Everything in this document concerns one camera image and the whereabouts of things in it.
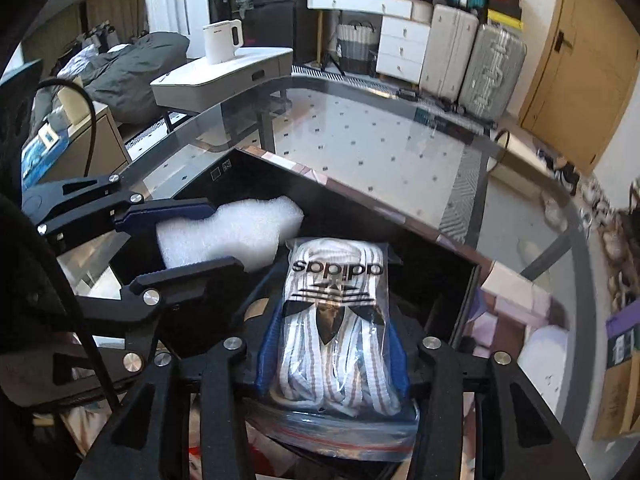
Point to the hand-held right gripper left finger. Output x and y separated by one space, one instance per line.
267 355

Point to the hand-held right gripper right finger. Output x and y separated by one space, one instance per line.
400 360

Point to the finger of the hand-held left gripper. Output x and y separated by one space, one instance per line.
200 280
165 212

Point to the bagged white striped shoelaces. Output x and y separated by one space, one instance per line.
330 360

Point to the white foam piece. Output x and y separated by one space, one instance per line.
240 230

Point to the black cardboard box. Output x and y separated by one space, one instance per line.
425 280

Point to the wooden bedside cabinet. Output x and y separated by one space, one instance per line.
110 140

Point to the blue box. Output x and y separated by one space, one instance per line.
42 155

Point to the white side table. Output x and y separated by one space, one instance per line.
215 80

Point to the beige cup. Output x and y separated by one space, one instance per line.
70 102

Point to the dark grey duvet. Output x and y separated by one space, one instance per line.
135 70

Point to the white electric kettle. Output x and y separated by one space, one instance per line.
220 42

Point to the beige curtain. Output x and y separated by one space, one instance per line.
115 15

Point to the dark glass cabinet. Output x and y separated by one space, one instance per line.
270 20

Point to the purple box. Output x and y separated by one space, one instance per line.
622 345

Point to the brown cardboard box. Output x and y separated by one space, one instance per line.
620 400

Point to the shoe rack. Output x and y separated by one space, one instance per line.
615 250

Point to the striped woven basket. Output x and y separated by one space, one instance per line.
355 45

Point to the white dressing desk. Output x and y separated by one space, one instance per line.
360 2

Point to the white drawer cabinet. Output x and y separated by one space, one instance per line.
400 45

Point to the silver suitcase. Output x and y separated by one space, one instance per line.
492 75

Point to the white suitcase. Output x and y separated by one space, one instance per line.
445 55

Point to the wooden door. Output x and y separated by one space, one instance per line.
575 85

